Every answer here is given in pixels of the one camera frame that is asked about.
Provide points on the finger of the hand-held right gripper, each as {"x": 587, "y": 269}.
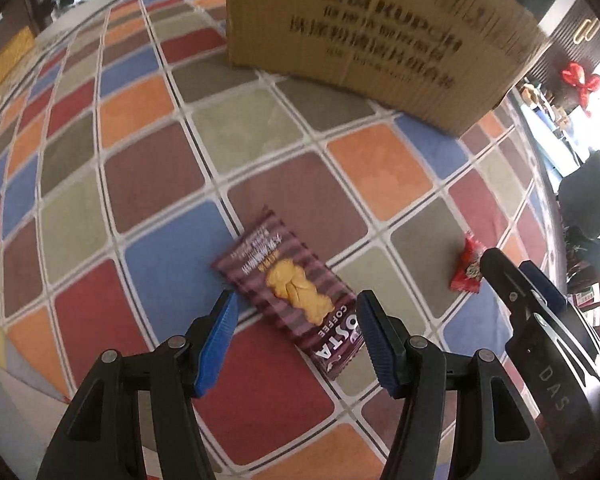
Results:
{"x": 502, "y": 275}
{"x": 545, "y": 285}

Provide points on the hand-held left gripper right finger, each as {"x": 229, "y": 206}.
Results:
{"x": 377, "y": 345}

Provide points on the red bow decoration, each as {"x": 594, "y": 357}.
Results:
{"x": 580, "y": 80}

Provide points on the colourful checkered table mat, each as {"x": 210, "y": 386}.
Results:
{"x": 145, "y": 260}

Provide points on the cardboard box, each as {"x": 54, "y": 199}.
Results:
{"x": 380, "y": 35}

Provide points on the dark armchair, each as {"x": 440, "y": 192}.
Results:
{"x": 585, "y": 190}

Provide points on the small red candy packet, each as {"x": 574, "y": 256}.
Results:
{"x": 467, "y": 267}

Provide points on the gold wall ornament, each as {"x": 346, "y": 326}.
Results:
{"x": 586, "y": 31}

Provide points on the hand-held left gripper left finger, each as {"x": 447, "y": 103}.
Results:
{"x": 217, "y": 345}

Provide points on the white low cabinet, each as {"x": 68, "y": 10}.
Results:
{"x": 550, "y": 130}

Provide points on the striped maroon biscuit packet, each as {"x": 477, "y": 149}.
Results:
{"x": 280, "y": 270}

